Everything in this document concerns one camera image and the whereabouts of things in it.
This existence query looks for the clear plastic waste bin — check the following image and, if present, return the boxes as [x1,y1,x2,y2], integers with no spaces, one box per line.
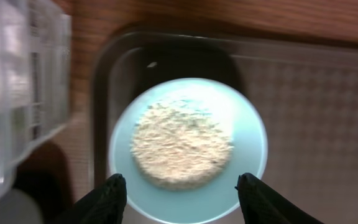
[0,0,71,198]

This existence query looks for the brown serving tray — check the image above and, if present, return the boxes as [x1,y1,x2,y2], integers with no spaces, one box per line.
[90,30,358,223]

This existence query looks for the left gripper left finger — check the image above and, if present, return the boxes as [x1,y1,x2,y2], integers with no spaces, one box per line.
[54,173,127,224]

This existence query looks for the light blue rice bowl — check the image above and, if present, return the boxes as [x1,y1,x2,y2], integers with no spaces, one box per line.
[108,78,268,223]

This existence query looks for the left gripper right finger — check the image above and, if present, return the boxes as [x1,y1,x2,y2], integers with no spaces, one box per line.
[235,173,323,224]

